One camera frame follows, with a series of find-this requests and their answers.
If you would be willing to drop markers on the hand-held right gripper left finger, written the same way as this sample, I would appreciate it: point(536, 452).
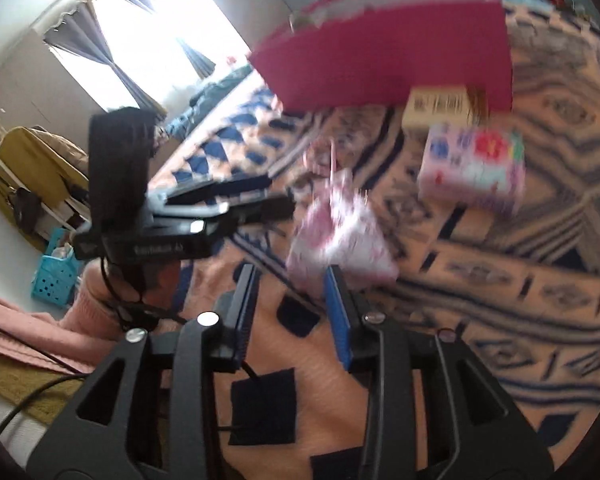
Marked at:
point(245, 310)

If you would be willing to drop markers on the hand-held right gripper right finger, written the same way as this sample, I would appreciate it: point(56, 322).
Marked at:
point(337, 310)

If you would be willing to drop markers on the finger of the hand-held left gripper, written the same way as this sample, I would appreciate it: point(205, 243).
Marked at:
point(220, 191)
point(260, 210)

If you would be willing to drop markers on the pink printed tissue pack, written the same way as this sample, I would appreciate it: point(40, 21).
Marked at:
point(472, 170)

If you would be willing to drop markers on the pink cardboard box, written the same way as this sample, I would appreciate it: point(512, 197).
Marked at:
point(390, 55)

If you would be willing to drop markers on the yellow tissue pack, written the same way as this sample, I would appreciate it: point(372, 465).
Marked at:
point(435, 105)

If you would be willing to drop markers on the person's left forearm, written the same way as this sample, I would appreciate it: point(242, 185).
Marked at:
point(30, 330)

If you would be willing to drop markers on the person's left hand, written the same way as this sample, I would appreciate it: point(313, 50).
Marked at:
point(97, 290)

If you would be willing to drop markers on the yellow garment on rack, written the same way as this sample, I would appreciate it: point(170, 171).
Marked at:
point(35, 165)

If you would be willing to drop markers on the light blue duvet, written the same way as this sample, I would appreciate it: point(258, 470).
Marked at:
point(215, 90)

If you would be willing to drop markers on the blue plastic basket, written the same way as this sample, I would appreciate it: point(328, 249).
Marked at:
point(55, 275)

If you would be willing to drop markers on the purple curtain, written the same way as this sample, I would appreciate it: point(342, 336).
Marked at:
point(90, 50)
point(190, 55)

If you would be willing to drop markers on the olive green cloth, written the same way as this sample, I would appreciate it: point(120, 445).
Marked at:
point(10, 375)

